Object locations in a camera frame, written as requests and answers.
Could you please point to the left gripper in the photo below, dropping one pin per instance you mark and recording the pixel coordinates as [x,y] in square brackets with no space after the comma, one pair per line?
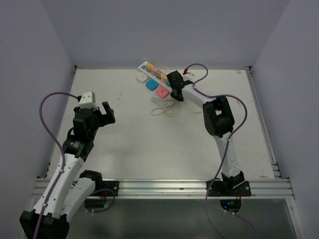
[105,119]

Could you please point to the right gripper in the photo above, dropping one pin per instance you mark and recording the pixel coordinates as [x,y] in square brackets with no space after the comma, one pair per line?
[178,98]

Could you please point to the pink plug adapter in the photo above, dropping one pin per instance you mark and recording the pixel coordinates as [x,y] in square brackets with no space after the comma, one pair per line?
[162,92]

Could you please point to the blue plug adapter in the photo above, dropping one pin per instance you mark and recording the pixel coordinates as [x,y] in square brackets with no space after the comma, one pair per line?
[152,85]

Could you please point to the white plug adapter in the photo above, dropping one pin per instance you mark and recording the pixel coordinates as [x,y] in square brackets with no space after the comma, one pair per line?
[141,77]

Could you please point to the white power strip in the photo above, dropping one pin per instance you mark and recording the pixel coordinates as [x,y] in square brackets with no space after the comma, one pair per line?
[142,68]

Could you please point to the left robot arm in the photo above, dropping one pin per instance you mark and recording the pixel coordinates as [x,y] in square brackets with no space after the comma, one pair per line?
[51,216]

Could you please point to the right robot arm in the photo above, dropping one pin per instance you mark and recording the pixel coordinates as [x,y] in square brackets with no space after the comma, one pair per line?
[219,123]

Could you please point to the yellow cube plug near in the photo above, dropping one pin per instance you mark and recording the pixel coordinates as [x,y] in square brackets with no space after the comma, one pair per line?
[164,77]

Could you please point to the yellow cube plug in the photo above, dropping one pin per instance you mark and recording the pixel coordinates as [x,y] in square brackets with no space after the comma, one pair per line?
[164,77]
[149,67]

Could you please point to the pink cube plug far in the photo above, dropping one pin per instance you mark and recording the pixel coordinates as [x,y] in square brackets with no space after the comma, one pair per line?
[154,69]

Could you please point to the yellow cube plug far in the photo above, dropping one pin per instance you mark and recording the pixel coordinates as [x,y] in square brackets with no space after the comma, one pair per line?
[149,67]

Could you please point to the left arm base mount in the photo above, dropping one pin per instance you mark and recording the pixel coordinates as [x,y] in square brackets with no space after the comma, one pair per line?
[86,187]

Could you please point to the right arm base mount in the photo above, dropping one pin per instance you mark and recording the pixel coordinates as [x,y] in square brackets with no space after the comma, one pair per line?
[219,189]

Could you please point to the aluminium front rail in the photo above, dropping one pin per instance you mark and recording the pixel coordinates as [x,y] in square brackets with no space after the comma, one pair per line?
[196,189]

